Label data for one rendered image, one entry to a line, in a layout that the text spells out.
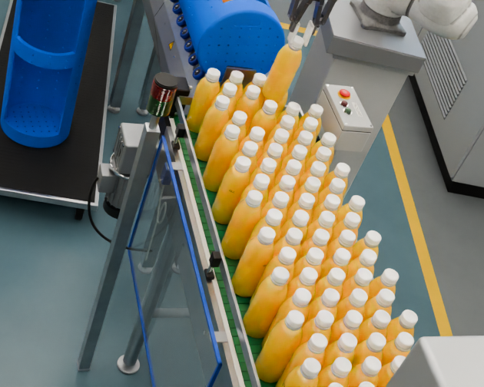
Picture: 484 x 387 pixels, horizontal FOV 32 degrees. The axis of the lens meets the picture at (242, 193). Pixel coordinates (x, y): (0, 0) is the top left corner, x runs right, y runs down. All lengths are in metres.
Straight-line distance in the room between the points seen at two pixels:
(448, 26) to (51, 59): 1.44
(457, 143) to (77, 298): 2.10
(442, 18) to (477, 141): 1.33
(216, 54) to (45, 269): 1.13
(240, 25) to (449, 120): 2.07
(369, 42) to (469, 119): 1.37
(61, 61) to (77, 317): 0.96
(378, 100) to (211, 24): 0.89
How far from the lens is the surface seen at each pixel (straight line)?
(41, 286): 3.28
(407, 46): 3.17
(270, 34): 2.72
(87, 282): 3.32
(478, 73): 4.38
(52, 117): 3.73
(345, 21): 3.14
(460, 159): 4.34
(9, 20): 4.29
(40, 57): 3.30
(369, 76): 3.22
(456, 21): 3.07
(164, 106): 2.20
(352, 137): 2.61
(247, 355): 2.01
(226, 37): 2.68
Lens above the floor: 2.51
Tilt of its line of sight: 40 degrees down
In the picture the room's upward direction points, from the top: 22 degrees clockwise
